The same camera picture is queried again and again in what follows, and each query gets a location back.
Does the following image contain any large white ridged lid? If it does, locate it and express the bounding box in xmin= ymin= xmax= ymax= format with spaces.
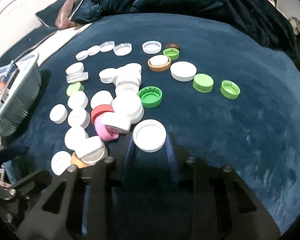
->
xmin=133 ymin=119 xmax=167 ymax=153

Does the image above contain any large clear ridged lid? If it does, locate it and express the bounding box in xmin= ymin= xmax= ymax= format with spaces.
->
xmin=66 ymin=72 xmax=89 ymax=83

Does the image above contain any pink cap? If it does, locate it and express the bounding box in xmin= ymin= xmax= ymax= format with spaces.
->
xmin=94 ymin=116 xmax=119 ymax=141

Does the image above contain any orange cap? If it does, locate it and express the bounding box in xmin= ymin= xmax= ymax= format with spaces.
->
xmin=70 ymin=152 xmax=89 ymax=168

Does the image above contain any dark green open cap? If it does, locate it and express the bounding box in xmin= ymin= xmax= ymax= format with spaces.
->
xmin=138 ymin=86 xmax=163 ymax=109

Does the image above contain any white cap bottom left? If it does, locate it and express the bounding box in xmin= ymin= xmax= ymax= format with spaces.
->
xmin=51 ymin=151 xmax=71 ymax=176

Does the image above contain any red cap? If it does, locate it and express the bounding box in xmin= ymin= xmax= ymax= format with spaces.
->
xmin=91 ymin=104 xmax=114 ymax=124

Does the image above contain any light green closed cap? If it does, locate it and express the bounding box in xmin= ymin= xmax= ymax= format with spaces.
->
xmin=193 ymin=73 xmax=214 ymax=93

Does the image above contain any large white flat lid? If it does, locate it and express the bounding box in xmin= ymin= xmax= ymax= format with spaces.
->
xmin=170 ymin=61 xmax=197 ymax=82

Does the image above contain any white cap left edge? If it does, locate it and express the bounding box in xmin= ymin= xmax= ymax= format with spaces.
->
xmin=49 ymin=104 xmax=68 ymax=124

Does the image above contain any small light green open cap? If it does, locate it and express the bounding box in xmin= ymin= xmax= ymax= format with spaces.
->
xmin=162 ymin=48 xmax=180 ymax=61

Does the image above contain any white cap centre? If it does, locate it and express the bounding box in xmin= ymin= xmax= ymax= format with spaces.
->
xmin=99 ymin=68 xmax=117 ymax=84

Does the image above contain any flat light green lid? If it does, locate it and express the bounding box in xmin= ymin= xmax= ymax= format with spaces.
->
xmin=66 ymin=82 xmax=84 ymax=96

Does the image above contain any small dark brown cap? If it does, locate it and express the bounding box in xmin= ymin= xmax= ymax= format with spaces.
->
xmin=165 ymin=43 xmax=180 ymax=50

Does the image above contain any clear lid far right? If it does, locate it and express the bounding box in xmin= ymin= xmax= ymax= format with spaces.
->
xmin=142 ymin=41 xmax=162 ymax=54

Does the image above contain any white cap above clear lid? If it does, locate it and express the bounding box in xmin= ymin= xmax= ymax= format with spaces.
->
xmin=65 ymin=62 xmax=84 ymax=75

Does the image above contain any small white cap end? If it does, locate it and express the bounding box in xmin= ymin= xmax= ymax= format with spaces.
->
xmin=75 ymin=50 xmax=89 ymax=61

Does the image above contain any small white cap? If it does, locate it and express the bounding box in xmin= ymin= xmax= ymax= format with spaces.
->
xmin=87 ymin=45 xmax=100 ymax=56

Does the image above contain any light blue mesh basket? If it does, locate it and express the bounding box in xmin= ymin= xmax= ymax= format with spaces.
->
xmin=0 ymin=53 xmax=42 ymax=137

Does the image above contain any blue white cardboard box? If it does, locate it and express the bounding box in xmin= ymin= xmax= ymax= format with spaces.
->
xmin=0 ymin=60 xmax=19 ymax=93

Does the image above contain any brown pillow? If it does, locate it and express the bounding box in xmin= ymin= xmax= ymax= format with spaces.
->
xmin=55 ymin=0 xmax=78 ymax=30

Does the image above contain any dark blue crumpled blanket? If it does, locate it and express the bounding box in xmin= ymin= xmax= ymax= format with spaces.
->
xmin=70 ymin=0 xmax=300 ymax=61

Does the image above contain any dark blue piped pillow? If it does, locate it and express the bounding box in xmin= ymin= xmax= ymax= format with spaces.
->
xmin=36 ymin=0 xmax=66 ymax=28

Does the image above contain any brown ring lid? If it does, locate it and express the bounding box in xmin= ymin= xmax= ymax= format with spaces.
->
xmin=147 ymin=55 xmax=171 ymax=72

